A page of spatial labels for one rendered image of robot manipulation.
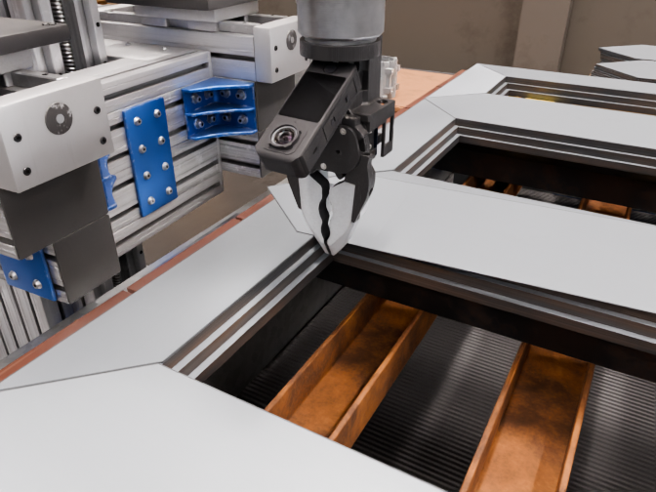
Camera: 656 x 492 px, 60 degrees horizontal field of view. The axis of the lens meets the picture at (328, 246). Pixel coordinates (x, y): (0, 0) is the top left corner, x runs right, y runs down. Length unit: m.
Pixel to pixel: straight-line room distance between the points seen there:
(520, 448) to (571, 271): 0.19
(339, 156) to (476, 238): 0.19
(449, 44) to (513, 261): 4.17
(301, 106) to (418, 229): 0.22
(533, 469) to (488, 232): 0.24
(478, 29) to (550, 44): 0.56
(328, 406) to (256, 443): 0.27
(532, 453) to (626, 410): 0.31
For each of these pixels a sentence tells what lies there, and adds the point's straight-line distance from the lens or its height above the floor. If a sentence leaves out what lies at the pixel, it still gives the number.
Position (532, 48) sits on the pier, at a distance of 4.42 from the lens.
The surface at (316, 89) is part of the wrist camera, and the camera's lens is 0.50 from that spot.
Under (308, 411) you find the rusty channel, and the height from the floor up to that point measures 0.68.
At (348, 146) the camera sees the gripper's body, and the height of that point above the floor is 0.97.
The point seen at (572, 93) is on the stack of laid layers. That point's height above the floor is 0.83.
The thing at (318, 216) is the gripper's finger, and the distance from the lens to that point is 0.57.
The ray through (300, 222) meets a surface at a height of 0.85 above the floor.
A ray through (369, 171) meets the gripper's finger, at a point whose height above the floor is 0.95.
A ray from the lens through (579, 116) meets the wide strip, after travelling 1.10.
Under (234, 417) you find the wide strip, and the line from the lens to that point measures 0.42.
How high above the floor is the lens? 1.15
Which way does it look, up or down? 30 degrees down
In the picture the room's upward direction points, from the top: straight up
